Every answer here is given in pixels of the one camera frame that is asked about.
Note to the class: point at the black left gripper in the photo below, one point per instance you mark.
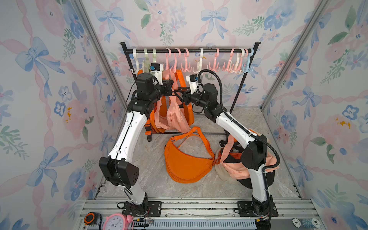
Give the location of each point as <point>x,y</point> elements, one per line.
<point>167,87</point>

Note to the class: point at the green plastic hook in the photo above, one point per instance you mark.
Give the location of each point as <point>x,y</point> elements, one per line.
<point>147,62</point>

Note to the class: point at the pink crossbody bag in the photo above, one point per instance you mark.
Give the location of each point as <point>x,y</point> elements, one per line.
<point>238,166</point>

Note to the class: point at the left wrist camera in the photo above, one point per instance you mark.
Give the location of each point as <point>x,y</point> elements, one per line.
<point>156,70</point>

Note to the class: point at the black metal garment rack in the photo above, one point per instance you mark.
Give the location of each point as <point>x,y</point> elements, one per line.
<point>184,52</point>

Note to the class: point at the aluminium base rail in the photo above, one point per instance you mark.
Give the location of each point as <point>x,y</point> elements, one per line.
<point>218,213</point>

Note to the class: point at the light blue plastic hook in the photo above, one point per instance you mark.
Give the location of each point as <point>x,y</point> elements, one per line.
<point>247,66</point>

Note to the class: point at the orange black tape measure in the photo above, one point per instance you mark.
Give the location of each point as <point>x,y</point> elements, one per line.
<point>92,218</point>

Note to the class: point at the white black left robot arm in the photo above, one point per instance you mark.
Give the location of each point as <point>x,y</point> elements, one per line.
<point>117,167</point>

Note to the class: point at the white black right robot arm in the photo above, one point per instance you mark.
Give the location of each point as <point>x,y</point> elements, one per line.
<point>258,155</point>

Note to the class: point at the white plastic hook left end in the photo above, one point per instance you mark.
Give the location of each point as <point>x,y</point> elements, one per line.
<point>137,65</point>

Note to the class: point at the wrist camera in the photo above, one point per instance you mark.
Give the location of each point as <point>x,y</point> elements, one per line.
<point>193,83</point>
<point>156,70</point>

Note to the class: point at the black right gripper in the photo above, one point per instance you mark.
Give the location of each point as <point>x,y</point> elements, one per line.
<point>187,97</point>

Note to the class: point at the black crossbody bag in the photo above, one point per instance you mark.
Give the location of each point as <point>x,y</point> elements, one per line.
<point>244,181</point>

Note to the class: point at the white plastic hook middle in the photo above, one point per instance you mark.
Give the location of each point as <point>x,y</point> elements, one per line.
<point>200,62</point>

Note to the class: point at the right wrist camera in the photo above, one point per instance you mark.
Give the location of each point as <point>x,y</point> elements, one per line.
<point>193,83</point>

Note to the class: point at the pink alarm clock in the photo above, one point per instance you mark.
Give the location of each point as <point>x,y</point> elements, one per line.
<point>119,222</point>

